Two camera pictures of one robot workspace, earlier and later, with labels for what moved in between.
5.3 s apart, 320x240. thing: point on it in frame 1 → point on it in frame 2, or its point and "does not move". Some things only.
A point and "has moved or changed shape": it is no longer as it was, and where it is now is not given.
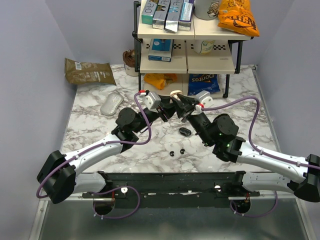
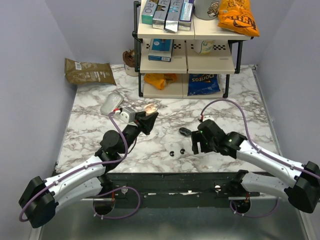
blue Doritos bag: [199, 82] does not move
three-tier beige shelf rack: [199, 57] does not move
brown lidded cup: [128, 60] does not move
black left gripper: [167, 107] → [145, 123]
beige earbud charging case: [174, 94] has moved or changed shape
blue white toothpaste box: [186, 15] does not move
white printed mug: [207, 10] does not move
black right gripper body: [189, 113] → [206, 146]
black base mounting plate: [172, 190] does not move
